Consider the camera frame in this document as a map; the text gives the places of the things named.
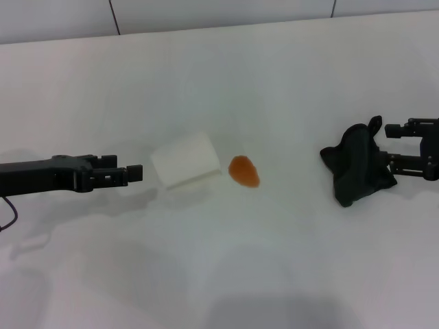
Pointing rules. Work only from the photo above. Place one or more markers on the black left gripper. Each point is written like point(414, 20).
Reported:
point(41, 176)

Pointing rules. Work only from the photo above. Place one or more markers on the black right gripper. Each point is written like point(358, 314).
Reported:
point(431, 154)

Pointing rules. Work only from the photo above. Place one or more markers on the dark blue rag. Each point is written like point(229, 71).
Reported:
point(356, 164)

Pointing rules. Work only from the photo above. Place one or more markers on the white paper cup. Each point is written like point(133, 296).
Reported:
point(185, 159)

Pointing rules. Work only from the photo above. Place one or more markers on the brown water stain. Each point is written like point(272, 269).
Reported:
point(243, 171)

